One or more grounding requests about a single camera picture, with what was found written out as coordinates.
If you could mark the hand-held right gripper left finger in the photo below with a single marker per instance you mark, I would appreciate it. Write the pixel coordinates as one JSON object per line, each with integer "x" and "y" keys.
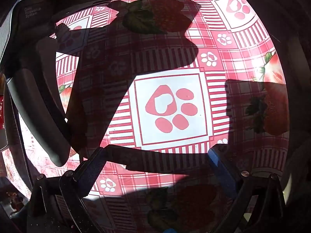
{"x": 88, "y": 172}

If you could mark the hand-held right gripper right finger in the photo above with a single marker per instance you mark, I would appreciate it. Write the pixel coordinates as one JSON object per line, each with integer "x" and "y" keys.
{"x": 222, "y": 172}

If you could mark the pink plaid strawberry tablecloth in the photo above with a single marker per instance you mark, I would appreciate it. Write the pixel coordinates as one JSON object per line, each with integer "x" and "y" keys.
{"x": 170, "y": 77}

